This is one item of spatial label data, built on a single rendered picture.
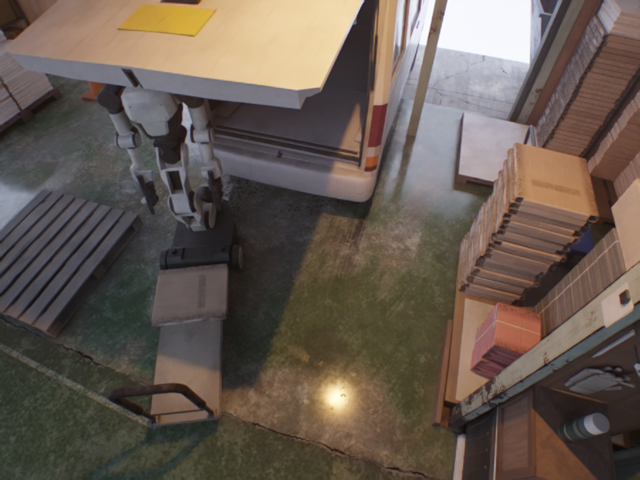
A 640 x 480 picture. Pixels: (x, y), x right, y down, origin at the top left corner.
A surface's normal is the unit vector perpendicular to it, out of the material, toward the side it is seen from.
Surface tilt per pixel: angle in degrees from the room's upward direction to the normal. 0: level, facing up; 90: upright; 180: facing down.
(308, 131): 0
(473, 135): 0
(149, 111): 90
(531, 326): 0
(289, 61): 11
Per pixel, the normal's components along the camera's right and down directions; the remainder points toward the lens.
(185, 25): -0.06, -0.47
